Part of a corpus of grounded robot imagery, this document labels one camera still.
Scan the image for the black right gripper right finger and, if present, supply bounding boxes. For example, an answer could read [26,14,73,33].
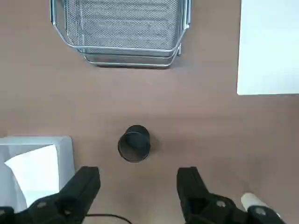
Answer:
[176,166,288,224]

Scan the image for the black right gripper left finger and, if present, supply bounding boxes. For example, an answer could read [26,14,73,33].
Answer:
[0,166,101,224]

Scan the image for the white A4 paper sheet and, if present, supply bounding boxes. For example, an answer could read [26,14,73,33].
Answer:
[4,144,59,208]

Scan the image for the silver mesh file organizer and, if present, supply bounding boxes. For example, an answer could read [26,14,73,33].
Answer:
[50,0,192,70]

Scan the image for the translucent plastic bin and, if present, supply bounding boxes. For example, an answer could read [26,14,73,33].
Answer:
[0,136,75,208]

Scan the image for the black mesh pen cup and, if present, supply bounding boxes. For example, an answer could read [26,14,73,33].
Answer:
[117,125,151,163]

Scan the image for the flat white board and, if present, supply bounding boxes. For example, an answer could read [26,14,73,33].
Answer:
[236,0,299,96]

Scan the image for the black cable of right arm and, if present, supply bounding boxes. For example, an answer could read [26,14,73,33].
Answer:
[86,213,134,224]

